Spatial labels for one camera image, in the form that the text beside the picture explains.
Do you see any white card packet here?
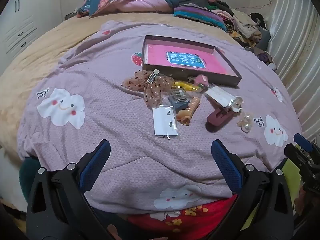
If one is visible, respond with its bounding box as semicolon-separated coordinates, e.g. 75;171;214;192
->
205;85;237;109

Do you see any dark green cloth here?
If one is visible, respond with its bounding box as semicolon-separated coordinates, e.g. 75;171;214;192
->
20;157;41;203

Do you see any maroon banana hair clip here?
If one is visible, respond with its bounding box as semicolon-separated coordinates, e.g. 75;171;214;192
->
206;106;237;132

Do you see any grey hairpin card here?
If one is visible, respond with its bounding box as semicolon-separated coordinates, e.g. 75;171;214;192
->
168;90;190;110

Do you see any orange claw hair clip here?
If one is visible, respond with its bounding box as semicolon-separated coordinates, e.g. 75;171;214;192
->
176;108;193;126

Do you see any silver snap hair clip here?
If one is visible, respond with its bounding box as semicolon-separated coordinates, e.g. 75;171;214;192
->
147;69;160;84

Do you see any pink book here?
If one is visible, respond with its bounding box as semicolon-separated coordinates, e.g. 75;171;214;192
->
146;44;237;77

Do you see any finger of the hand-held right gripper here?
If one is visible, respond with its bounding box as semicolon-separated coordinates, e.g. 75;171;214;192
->
284;143;311;167
293;133;314;153

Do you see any white wardrobe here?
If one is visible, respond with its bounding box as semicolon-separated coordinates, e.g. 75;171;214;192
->
0;0;63;55

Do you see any beige bedsheet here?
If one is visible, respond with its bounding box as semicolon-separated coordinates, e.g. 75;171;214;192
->
0;11;250;155

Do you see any silver white hair clip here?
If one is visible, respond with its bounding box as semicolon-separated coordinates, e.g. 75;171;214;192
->
230;96;243;112

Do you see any yellow-green cloth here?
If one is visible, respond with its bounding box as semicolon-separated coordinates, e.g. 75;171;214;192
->
240;159;303;230

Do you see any navy floral pink quilt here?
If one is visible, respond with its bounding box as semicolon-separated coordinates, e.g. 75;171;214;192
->
77;0;178;18

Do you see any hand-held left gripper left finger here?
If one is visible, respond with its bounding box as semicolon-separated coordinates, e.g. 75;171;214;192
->
25;139;118;240

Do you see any white striped curtain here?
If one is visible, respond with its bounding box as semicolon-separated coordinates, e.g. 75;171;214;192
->
265;0;320;140

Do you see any pearl hair clip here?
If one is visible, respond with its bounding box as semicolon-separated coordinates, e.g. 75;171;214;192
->
237;112;254;132

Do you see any purple printed blanket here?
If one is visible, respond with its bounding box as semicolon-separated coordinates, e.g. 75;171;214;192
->
17;21;304;214

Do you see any shallow brown cardboard box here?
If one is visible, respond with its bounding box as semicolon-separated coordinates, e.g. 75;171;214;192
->
142;35;243;88

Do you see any red floral garment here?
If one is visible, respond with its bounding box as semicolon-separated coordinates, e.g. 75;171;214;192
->
127;195;238;235

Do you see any white earring card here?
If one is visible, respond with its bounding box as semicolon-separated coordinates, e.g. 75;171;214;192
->
152;105;180;139

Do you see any dotted tulle bow hair clip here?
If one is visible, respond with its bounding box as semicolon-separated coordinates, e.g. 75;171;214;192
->
122;70;175;107

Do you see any yellow hair clip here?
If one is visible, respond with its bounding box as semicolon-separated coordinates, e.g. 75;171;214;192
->
174;81;200;92

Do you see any beige ribbed hair clip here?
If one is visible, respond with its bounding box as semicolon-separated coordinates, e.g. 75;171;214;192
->
185;97;200;118

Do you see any pink hair accessory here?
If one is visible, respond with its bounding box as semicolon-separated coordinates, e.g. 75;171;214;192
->
192;74;209;89

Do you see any striped blanket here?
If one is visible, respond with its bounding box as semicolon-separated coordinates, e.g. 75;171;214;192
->
174;4;229;32

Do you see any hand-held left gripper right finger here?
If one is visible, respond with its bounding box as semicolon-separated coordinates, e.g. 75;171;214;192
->
207;139;295;240

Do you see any pile of clothes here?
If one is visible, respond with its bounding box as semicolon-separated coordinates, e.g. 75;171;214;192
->
207;0;278;68

